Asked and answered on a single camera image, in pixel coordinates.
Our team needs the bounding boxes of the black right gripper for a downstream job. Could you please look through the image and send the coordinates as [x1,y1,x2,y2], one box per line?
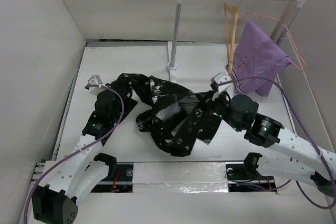
[196,88,242,132]

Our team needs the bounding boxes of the black white patterned trousers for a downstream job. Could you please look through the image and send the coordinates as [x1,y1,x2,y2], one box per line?
[107,73,222,157]

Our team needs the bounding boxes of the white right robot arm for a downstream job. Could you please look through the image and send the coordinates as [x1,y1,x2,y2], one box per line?
[212,92,335,197]

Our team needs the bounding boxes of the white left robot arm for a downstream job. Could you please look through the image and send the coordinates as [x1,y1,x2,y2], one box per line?
[27,87,125,223]

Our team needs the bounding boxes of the wooden hanger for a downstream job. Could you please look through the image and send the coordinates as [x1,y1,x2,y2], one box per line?
[224,0,242,76]

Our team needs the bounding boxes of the purple garment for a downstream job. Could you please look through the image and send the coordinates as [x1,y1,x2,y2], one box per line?
[231,20,291,97]

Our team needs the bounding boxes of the silver tape strip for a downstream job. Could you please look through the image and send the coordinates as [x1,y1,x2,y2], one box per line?
[132,162,228,194]

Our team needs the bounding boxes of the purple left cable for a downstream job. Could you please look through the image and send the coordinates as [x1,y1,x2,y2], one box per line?
[23,83,125,221]

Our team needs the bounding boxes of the purple cable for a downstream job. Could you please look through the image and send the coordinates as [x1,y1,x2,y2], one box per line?
[217,76,336,209]
[23,83,125,221]

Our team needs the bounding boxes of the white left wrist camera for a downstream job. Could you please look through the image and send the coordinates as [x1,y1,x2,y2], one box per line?
[85,74,103,95]

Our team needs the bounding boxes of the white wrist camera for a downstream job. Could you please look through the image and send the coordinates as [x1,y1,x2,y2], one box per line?
[211,72,231,101]
[85,74,103,95]

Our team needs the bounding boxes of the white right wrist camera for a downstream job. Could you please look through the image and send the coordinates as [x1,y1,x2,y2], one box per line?
[211,72,231,101]

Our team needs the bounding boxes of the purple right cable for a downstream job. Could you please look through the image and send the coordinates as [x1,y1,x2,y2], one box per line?
[217,76,336,209]

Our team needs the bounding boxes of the pink wire hanger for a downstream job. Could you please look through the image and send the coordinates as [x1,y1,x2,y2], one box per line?
[245,0,307,71]

